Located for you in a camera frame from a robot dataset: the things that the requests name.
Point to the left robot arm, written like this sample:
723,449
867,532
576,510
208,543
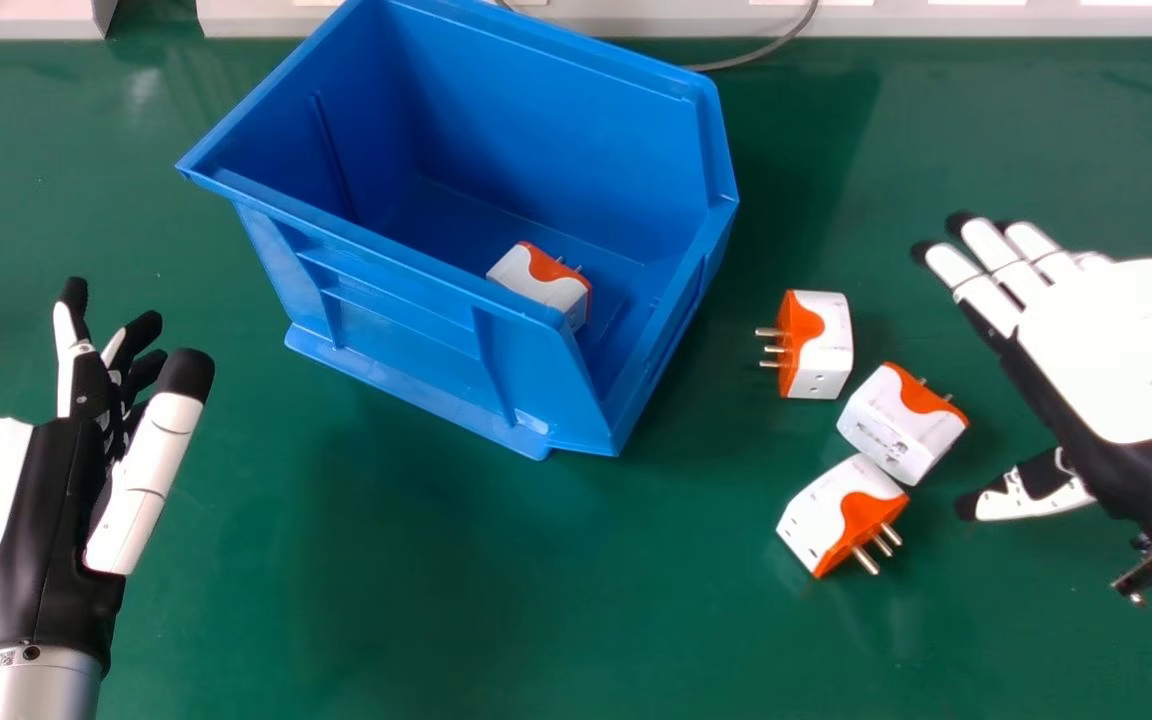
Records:
26,685

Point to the blue plastic bin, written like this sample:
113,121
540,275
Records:
456,220

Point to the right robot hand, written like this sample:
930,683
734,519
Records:
1106,370

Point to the white-and-orange plug adapter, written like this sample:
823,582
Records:
901,420
541,285
816,345
841,515

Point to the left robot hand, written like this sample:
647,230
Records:
46,520

